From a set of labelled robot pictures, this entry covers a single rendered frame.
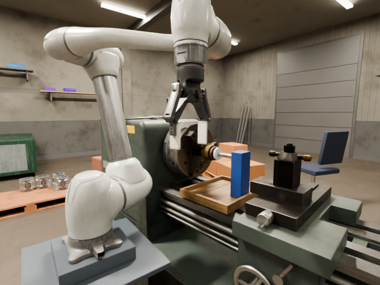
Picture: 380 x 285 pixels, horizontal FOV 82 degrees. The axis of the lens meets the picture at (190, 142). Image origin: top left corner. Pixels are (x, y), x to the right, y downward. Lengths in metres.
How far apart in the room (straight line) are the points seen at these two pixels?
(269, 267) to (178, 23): 0.79
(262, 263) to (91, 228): 0.60
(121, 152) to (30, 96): 6.45
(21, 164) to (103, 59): 4.60
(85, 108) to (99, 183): 6.70
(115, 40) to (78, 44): 0.14
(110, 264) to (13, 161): 4.71
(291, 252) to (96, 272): 0.63
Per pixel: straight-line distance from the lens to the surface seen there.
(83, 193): 0.84
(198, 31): 0.60
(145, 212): 1.33
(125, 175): 0.95
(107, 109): 1.01
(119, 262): 0.93
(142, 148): 1.23
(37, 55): 7.51
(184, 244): 1.39
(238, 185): 1.08
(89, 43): 0.87
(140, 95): 8.11
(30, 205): 3.62
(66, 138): 7.42
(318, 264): 0.74
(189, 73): 0.58
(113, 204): 0.90
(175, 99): 0.54
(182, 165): 1.20
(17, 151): 5.44
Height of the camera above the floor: 1.29
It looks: 8 degrees down
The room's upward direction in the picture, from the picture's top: straight up
